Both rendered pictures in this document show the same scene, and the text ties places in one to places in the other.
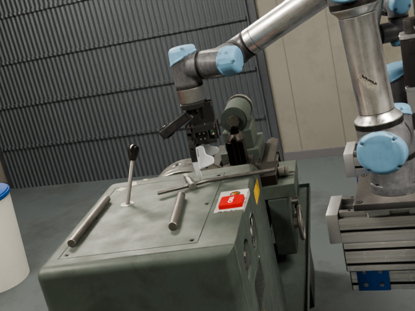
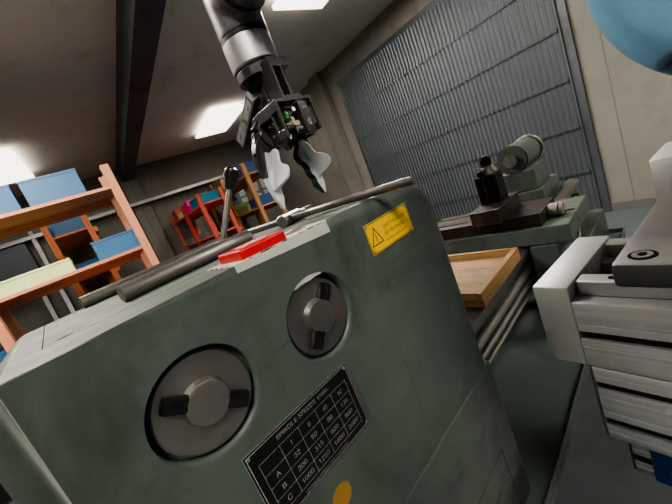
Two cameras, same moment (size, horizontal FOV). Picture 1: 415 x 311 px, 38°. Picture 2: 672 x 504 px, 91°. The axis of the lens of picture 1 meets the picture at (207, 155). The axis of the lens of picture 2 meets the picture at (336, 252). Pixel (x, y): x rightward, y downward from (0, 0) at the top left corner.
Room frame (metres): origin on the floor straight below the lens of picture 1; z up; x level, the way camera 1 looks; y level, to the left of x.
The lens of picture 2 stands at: (1.16, -0.33, 1.29)
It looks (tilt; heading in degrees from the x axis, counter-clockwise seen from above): 11 degrees down; 36
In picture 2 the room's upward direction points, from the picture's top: 22 degrees counter-clockwise
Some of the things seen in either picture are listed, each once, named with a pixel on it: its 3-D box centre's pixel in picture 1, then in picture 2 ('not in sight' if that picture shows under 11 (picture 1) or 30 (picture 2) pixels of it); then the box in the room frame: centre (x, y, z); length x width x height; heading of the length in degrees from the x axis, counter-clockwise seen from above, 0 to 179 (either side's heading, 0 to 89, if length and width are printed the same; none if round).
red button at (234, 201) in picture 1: (231, 203); (253, 250); (1.41, -0.03, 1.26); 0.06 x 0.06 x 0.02; 77
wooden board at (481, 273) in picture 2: not in sight; (445, 277); (2.14, 0.02, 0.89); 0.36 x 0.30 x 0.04; 77
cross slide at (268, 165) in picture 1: (229, 178); (484, 221); (2.47, -0.07, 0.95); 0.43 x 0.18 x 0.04; 77
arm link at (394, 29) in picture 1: (395, 31); not in sight; (2.24, -0.79, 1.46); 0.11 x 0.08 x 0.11; 90
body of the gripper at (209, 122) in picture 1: (200, 122); (276, 108); (1.61, 0.00, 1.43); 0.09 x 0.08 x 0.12; 77
